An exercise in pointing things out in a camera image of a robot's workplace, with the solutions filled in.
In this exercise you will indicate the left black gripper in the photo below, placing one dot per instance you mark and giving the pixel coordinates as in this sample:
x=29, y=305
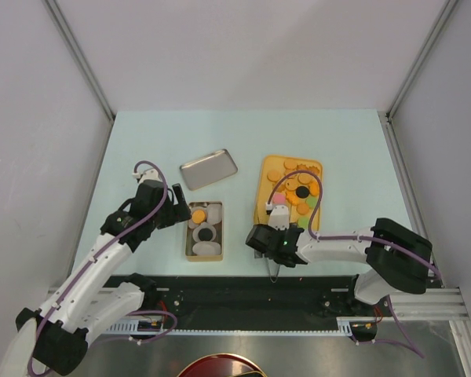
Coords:
x=177, y=213

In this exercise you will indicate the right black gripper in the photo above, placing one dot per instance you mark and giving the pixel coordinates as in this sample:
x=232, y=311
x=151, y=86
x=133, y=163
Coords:
x=283, y=232

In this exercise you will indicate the orange cookie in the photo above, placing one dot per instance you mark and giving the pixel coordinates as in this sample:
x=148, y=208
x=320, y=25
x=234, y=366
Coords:
x=198, y=216

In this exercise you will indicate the metal tongs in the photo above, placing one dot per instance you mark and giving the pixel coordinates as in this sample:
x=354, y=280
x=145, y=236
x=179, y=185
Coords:
x=272, y=268

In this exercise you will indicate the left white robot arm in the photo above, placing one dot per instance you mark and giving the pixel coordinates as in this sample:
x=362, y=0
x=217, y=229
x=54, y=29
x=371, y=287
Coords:
x=59, y=333

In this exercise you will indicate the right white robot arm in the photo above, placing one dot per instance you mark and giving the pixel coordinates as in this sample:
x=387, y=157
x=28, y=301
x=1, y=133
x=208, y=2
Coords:
x=400, y=259

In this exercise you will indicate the yellow cookie tin box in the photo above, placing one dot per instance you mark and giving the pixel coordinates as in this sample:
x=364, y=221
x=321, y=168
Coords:
x=215, y=215

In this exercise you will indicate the green sandwich cookie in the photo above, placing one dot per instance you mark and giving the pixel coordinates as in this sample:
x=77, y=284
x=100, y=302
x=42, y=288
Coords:
x=303, y=222

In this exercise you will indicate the white paper cupcake liner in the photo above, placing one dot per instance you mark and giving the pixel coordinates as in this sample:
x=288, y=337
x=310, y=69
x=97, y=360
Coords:
x=206, y=248

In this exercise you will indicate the pink round cookie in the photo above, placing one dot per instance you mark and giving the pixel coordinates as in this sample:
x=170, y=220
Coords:
x=279, y=199

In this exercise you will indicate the black sandwich cookie on tray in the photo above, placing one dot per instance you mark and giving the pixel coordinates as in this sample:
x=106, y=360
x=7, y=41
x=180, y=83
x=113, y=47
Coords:
x=302, y=192

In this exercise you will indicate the silver tin lid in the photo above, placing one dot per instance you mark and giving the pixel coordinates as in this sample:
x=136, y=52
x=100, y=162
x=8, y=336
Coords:
x=208, y=169

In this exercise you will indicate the yellow cookie tray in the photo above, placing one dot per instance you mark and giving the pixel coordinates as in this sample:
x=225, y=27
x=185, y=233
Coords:
x=284, y=174

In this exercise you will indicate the dark red round object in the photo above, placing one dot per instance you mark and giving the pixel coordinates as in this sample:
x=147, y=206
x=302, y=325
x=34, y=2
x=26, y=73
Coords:
x=222, y=364

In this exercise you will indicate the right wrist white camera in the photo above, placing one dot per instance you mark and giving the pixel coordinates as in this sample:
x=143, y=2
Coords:
x=278, y=216

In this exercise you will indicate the wrist white camera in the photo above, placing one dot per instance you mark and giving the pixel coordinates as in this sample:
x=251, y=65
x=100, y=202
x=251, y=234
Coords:
x=150, y=174
x=278, y=216

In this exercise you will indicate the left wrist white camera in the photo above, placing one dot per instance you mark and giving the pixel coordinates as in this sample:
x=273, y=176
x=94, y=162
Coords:
x=150, y=174

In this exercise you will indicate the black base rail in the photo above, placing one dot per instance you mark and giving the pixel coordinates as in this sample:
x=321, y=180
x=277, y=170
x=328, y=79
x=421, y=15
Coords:
x=255, y=302

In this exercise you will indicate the white cable duct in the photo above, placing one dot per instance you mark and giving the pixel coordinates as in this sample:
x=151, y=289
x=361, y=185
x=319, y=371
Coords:
x=147, y=327

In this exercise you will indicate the right aluminium frame post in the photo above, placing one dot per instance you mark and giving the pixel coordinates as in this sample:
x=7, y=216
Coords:
x=437, y=29

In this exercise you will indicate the aluminium frame post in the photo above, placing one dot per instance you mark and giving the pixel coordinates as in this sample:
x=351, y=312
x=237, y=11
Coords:
x=437, y=29
x=73, y=46

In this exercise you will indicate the left aluminium frame post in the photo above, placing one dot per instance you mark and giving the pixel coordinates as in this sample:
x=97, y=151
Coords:
x=73, y=46

